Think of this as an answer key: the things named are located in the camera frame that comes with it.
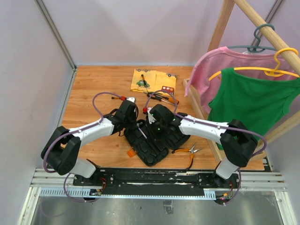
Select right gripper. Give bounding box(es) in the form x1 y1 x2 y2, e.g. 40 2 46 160
144 119 167 143

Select yellow car print cloth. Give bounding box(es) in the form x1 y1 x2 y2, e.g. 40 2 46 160
130 69 177 95

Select pink t-shirt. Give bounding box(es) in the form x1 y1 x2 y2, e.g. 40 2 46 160
184 46 300 114

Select purple cable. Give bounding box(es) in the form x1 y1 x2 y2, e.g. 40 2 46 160
142 90 268 207
43 92 127 203

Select yellow clothes hanger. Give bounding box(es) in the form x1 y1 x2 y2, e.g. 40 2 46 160
204 47 299 83

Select green tank top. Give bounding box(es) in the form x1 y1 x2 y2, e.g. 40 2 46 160
208 67 300 136

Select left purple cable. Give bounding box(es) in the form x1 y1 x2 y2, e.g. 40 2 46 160
43 92 127 203

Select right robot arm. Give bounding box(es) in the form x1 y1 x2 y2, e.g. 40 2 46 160
147 104 258 188

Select black plastic tool case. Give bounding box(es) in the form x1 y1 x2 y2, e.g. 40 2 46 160
124 120 190 166

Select orange handled screwdriver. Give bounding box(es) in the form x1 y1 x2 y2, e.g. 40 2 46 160
157 95 179 104

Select small screwdriver on cloth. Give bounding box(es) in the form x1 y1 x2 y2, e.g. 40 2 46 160
141 74 148 93

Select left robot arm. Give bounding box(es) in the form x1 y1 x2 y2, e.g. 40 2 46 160
41 97 137 186

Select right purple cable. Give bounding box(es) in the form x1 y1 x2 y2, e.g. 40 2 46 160
142 90 268 207

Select wooden clothes rack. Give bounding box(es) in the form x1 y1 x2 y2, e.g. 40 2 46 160
187 0 300 163

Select orange needle nose pliers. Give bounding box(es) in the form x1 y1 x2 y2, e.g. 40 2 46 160
171 143 202 171

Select teal clothes hanger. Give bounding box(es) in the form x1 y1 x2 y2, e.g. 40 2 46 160
227 23 277 53

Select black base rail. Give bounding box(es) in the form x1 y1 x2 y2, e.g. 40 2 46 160
30 168 286 202

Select black handled screwdriver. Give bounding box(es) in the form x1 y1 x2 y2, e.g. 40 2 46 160
143 92 168 102

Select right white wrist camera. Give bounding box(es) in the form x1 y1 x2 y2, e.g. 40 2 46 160
142 107 156 124

